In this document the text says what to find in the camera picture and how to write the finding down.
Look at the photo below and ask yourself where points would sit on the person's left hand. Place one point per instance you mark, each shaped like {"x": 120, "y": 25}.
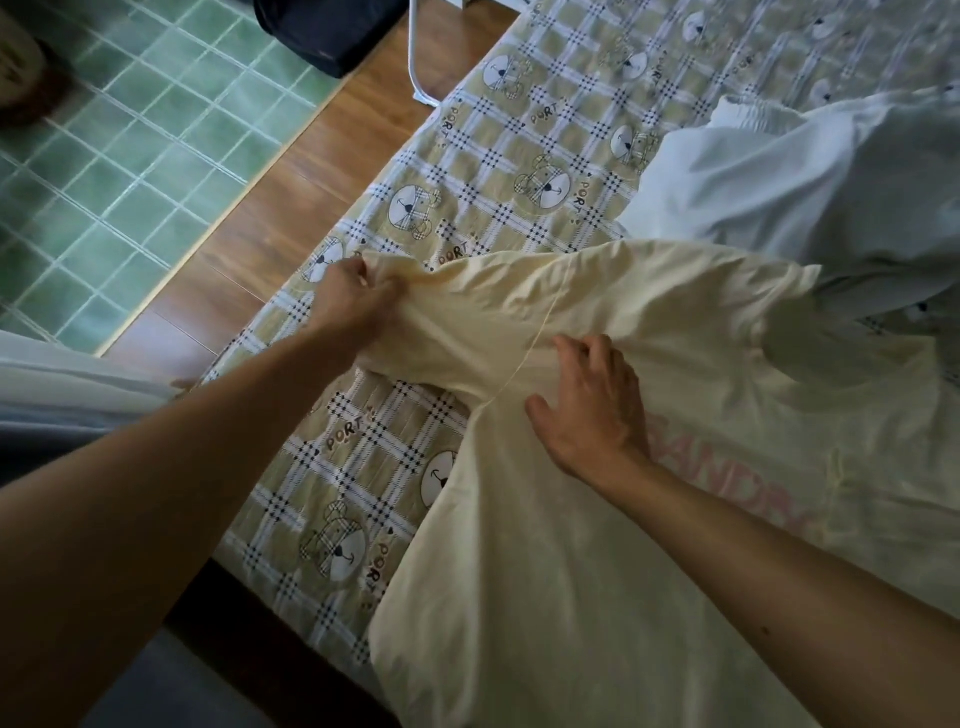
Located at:
{"x": 341, "y": 304}

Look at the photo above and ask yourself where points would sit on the person's right hand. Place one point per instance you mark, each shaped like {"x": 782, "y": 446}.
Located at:
{"x": 600, "y": 420}

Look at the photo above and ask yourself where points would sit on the person's left fingers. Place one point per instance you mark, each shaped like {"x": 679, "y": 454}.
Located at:
{"x": 373, "y": 291}

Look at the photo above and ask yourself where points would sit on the person's right thumb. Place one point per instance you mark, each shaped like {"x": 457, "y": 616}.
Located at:
{"x": 543, "y": 424}

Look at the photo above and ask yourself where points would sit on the cream t-shirt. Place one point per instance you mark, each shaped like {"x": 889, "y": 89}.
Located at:
{"x": 570, "y": 600}

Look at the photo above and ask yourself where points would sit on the person's left forearm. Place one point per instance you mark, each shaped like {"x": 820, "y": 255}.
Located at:
{"x": 150, "y": 510}

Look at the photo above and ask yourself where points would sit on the person's right forearm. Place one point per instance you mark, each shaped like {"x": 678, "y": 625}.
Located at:
{"x": 765, "y": 592}

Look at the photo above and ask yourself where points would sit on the white metal stand leg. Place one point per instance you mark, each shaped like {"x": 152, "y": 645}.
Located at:
{"x": 417, "y": 52}

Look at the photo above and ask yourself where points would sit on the plaid bear print bed sheet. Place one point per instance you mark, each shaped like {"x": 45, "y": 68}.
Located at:
{"x": 547, "y": 97}

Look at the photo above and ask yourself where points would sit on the black bag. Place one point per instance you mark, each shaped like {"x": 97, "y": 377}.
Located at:
{"x": 326, "y": 30}

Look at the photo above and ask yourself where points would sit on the white curtain cloth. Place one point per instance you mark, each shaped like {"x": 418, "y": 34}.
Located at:
{"x": 67, "y": 379}

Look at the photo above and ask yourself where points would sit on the white garment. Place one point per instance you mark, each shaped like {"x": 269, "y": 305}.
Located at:
{"x": 787, "y": 187}

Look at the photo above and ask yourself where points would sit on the brown round basket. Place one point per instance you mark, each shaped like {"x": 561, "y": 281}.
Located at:
{"x": 26, "y": 75}

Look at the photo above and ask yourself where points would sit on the dark wooden bed frame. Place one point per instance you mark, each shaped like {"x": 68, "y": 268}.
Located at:
{"x": 247, "y": 637}

